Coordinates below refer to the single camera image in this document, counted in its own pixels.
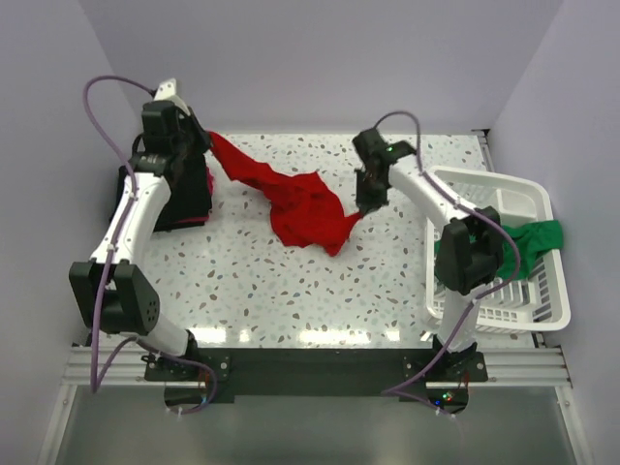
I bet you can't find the white plastic laundry basket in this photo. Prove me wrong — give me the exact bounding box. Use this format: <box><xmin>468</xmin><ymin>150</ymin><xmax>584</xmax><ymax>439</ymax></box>
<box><xmin>429</xmin><ymin>167</ymin><xmax>571</xmax><ymax>334</ymax></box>

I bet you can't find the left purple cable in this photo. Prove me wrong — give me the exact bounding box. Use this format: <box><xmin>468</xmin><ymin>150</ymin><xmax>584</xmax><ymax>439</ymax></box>
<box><xmin>82</xmin><ymin>75</ymin><xmax>222</xmax><ymax>416</ymax></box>

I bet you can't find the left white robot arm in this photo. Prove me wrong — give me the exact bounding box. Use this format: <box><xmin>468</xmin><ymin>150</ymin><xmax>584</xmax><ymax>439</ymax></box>
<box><xmin>69</xmin><ymin>97</ymin><xmax>212</xmax><ymax>380</ymax></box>

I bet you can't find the folded black t shirt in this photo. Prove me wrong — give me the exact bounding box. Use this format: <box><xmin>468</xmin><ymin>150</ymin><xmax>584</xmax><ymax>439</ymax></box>
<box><xmin>111</xmin><ymin>154</ymin><xmax>214</xmax><ymax>232</ymax></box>

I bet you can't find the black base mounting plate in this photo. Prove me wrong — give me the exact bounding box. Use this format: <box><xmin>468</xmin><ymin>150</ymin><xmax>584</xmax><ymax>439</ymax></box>
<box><xmin>142</xmin><ymin>346</ymin><xmax>488</xmax><ymax>406</ymax></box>

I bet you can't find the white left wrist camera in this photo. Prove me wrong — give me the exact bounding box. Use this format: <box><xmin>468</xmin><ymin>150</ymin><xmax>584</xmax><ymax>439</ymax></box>
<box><xmin>153</xmin><ymin>78</ymin><xmax>190</xmax><ymax>114</ymax></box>

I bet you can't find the green t shirt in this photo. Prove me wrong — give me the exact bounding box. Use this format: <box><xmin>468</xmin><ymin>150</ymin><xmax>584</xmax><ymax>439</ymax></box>
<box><xmin>433</xmin><ymin>218</ymin><xmax>567</xmax><ymax>282</ymax></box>

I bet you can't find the red t shirt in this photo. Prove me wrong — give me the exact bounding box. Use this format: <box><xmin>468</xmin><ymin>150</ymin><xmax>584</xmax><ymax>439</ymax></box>
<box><xmin>209</xmin><ymin>132</ymin><xmax>362</xmax><ymax>257</ymax></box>

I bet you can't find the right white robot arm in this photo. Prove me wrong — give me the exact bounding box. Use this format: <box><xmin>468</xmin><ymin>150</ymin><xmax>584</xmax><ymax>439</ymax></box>
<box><xmin>353</xmin><ymin>128</ymin><xmax>504</xmax><ymax>381</ymax></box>

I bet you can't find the folded pink t shirt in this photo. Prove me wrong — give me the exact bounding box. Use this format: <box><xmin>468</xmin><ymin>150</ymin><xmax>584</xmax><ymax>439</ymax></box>
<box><xmin>181</xmin><ymin>168</ymin><xmax>214</xmax><ymax>226</ymax></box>

